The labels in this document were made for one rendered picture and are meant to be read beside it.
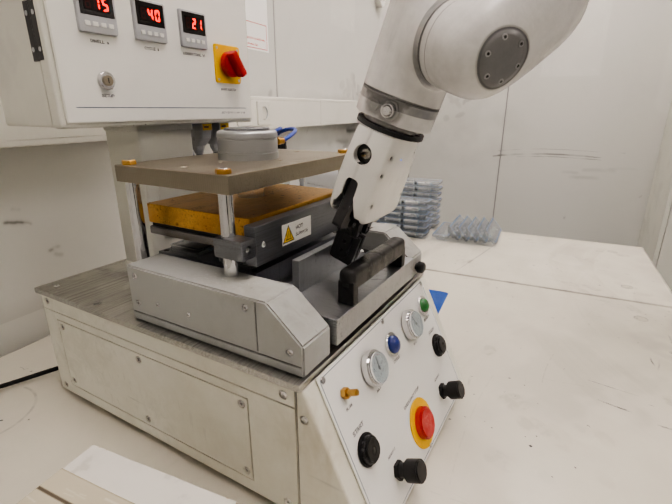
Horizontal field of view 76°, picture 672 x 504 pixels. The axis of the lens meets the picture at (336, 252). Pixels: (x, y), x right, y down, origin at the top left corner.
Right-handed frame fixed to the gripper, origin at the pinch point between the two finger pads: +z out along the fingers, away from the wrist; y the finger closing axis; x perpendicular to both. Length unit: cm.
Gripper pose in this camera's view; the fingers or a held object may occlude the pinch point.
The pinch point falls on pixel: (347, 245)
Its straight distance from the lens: 53.2
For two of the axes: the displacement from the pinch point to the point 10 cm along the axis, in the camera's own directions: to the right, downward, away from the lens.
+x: -8.1, -4.7, 3.4
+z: -3.0, 8.4, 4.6
